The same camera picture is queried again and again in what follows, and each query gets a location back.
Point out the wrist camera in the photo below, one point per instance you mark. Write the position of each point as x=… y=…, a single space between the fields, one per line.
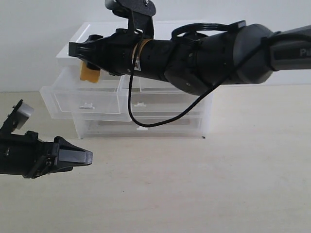
x=17 y=118
x=123 y=8

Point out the middle wide clear drawer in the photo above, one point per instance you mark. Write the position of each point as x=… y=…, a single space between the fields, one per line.
x=161 y=102

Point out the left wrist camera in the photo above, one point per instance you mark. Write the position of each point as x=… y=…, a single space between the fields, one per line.
x=17 y=118

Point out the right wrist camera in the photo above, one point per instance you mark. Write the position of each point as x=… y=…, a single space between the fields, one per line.
x=123 y=8

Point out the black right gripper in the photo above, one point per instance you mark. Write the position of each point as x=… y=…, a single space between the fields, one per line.
x=115 y=54

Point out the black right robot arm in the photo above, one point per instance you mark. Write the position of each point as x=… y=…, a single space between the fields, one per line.
x=199 y=55

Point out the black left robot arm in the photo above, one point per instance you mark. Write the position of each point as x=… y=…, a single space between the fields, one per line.
x=28 y=156

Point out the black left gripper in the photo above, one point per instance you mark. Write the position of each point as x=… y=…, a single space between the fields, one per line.
x=28 y=156

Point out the yellow wedge block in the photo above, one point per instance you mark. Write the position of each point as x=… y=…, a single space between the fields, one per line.
x=87 y=74

